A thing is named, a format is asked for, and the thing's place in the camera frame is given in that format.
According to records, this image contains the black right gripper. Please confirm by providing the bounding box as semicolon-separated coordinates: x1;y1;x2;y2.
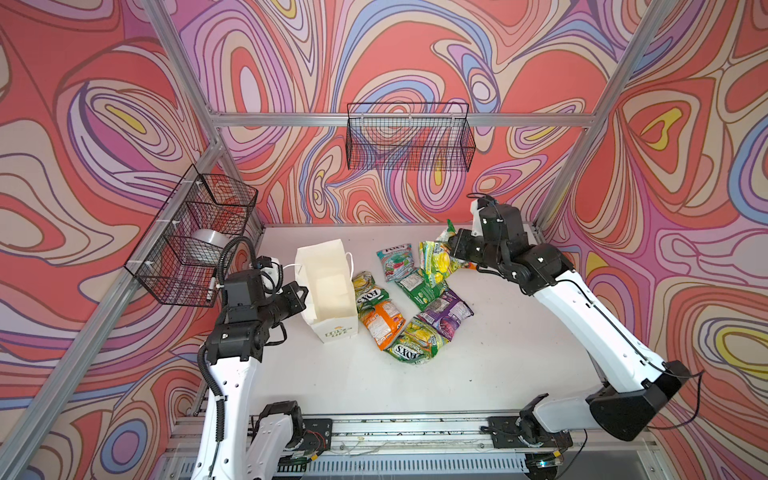
447;227;506;271

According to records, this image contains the white paper bag with flowers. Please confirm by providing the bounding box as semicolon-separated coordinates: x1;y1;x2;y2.
293;239;359;344

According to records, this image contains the lemon green Fox's candy bag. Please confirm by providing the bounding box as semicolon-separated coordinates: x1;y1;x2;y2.
418;220;465;287

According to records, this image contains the purple Fox's candy bag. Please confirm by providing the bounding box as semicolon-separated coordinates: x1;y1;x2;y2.
417;289;474;341

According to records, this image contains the yellow-green fox's candy bag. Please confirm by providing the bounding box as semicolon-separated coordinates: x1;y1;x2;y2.
352;271;390;313
385;318;449;365

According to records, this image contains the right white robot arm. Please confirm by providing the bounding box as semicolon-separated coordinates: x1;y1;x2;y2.
448;193;693;445

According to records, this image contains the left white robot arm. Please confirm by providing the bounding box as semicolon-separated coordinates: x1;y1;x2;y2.
192;264;308;479

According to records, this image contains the orange snack bag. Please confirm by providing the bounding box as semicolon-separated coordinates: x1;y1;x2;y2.
360;300;407;351

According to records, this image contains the teal Fox's candy bag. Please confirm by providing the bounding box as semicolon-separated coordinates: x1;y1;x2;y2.
376;243;415;282

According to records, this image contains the silver tape roll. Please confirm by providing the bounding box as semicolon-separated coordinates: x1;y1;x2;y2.
192;228;230;249

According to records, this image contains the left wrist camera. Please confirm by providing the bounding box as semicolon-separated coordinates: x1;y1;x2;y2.
254;256;284;295

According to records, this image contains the black corrugated cable hose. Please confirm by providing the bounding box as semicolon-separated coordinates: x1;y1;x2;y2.
196;235;259;445

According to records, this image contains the black wire basket left wall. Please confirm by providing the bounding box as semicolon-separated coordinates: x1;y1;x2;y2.
124;166;258;307

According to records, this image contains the black wire basket wall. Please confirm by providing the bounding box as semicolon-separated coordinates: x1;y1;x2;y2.
345;100;476;172
124;166;258;307

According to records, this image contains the black wire basket back wall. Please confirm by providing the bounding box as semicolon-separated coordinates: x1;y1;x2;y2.
345;100;476;172

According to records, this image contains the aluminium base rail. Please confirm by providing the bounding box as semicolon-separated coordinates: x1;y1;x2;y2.
155;410;661;480

